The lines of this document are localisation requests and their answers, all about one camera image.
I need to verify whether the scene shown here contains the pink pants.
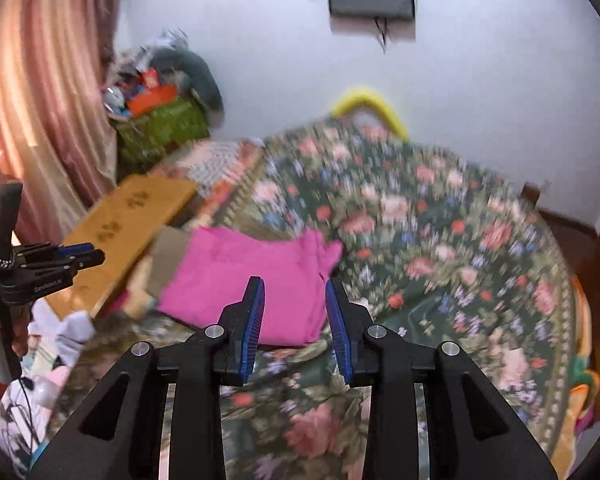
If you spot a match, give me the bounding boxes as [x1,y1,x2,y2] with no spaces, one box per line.
[157,224,345,348]

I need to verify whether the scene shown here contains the person's left hand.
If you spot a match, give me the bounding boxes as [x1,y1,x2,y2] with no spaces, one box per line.
[0,304,32,358]

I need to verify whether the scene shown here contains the brown cardboard box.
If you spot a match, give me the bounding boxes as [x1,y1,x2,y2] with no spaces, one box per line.
[46,174,196,318]

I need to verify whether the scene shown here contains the olive folded garment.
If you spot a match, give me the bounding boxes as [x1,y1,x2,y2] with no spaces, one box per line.
[146,226,192,299]

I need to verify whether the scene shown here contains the orange yellow fleece blanket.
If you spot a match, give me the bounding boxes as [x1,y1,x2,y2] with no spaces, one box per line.
[550,275,600,479]

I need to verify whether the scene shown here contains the pink striped curtain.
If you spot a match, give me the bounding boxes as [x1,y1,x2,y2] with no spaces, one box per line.
[0,0,119,243]

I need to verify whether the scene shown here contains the green bag with clutter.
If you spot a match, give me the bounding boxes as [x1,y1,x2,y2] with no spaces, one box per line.
[102,67,209,174]

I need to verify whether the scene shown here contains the dark green floral bedspread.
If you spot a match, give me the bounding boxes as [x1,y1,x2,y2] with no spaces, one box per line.
[50,118,577,479]

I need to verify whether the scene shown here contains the grey stuffed toy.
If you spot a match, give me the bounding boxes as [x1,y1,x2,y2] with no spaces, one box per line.
[150,48,224,113]

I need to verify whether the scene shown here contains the yellow pillow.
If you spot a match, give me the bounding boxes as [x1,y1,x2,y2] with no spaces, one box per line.
[329,87,411,143]

